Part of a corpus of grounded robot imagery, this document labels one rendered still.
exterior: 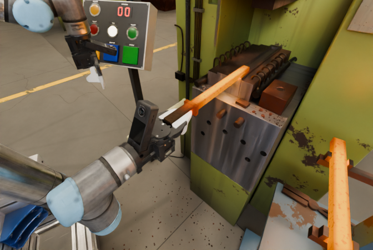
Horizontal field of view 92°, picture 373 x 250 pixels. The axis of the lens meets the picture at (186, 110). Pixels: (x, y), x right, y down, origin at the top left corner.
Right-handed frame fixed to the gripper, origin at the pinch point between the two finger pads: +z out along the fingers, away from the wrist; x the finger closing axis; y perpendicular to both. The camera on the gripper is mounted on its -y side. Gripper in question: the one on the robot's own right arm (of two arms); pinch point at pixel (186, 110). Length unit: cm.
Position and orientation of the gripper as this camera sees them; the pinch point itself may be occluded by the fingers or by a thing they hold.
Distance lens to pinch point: 51.2
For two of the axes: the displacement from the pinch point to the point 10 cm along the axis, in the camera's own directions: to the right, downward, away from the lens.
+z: 6.6, -4.7, 5.8
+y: 0.0, 7.8, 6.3
